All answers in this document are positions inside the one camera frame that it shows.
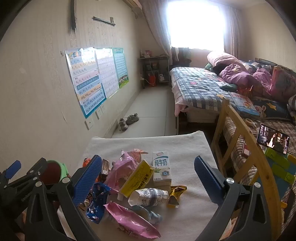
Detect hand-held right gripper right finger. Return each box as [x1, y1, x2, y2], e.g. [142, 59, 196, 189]
[194, 156, 272, 241]

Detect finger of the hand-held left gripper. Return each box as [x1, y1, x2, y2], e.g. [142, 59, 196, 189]
[0, 161, 22, 183]
[23, 158, 48, 183]

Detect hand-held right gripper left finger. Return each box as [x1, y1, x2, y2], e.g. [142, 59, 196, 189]
[24, 155, 102, 241]

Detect green and red trash bin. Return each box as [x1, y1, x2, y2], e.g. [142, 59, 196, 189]
[40, 160, 70, 186]

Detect brown small box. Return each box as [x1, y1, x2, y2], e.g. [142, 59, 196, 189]
[100, 159, 110, 183]

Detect gold snack wrapper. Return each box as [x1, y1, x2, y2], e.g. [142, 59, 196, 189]
[167, 185, 187, 208]

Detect yellow paper box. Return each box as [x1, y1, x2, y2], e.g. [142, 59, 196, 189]
[118, 159, 155, 198]

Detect printed paper cup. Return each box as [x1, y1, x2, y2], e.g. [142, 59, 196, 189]
[128, 188, 169, 207]

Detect strawberry milk carton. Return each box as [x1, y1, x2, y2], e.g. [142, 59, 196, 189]
[104, 202, 161, 239]

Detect blue snack wrapper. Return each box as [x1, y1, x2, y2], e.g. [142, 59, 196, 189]
[85, 182, 111, 224]

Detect pink plastic wrapper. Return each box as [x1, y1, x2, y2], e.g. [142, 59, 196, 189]
[105, 155, 139, 195]

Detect white towel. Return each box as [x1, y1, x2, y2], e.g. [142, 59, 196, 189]
[76, 131, 219, 241]

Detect white milk carton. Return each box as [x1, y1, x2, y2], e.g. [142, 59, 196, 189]
[152, 151, 172, 186]

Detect small red box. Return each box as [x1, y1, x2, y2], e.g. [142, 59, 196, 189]
[242, 141, 251, 157]

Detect pale pink torn wrapper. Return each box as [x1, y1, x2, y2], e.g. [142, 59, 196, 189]
[121, 149, 148, 163]

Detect wooden chair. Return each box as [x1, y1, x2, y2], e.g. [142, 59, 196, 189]
[211, 97, 282, 241]

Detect light blue wrapper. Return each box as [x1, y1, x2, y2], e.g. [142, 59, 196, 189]
[129, 205, 162, 225]

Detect scissors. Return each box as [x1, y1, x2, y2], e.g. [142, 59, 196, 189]
[245, 118, 260, 129]

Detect smartphone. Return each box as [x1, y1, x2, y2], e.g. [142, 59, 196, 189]
[257, 124, 290, 154]

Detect children's picture book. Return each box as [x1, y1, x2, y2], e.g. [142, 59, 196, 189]
[229, 92, 260, 116]

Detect bed with patchwork quilt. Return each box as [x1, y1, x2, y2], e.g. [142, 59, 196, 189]
[171, 67, 234, 109]

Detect dark blue star pillow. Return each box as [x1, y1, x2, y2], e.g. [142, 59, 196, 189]
[252, 97, 292, 121]

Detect purple quilt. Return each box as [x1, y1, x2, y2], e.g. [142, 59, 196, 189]
[218, 64, 273, 98]

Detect orange bucket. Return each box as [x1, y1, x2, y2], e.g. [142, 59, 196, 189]
[148, 72, 158, 87]

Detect pink pillow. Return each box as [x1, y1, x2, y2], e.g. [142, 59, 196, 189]
[206, 51, 243, 72]

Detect dark clothes pile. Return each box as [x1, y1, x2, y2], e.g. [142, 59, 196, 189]
[171, 47, 192, 67]

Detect dark storage shelf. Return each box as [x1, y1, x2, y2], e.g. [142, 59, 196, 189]
[138, 50, 170, 88]

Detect sheer curtain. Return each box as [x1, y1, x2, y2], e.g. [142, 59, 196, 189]
[223, 0, 242, 58]
[139, 0, 173, 56]

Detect bright window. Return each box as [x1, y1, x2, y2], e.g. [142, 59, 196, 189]
[166, 0, 226, 51]

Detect white air conditioner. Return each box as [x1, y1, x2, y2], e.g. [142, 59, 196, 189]
[122, 0, 142, 11]

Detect blue bordered wall poster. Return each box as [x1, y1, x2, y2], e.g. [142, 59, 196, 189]
[65, 47, 107, 119]

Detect white wall poster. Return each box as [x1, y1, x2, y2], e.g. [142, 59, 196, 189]
[95, 47, 119, 99]

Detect green bordered wall poster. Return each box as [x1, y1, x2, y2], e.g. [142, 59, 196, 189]
[112, 47, 130, 89]

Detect metal wall rail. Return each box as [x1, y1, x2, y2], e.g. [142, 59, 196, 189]
[93, 16, 115, 26]

